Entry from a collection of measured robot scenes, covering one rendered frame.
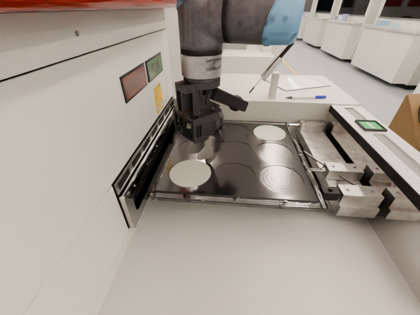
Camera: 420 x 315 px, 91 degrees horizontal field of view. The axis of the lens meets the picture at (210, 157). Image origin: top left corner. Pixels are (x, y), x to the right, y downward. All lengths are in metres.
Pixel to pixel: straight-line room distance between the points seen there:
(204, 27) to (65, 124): 0.24
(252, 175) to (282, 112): 0.34
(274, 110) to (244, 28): 0.45
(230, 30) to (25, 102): 0.27
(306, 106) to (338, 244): 0.44
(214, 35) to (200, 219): 0.37
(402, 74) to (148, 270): 5.14
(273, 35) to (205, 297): 0.43
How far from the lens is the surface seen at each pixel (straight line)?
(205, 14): 0.37
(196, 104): 0.41
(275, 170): 0.53
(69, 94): 0.31
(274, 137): 0.67
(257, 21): 0.35
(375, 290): 0.52
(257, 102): 0.75
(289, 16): 0.35
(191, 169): 0.51
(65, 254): 0.34
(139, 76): 0.49
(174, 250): 0.47
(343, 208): 0.53
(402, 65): 5.19
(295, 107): 0.78
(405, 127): 0.99
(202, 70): 0.39
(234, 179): 0.49
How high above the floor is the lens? 1.22
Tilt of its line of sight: 36 degrees down
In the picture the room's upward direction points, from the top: straight up
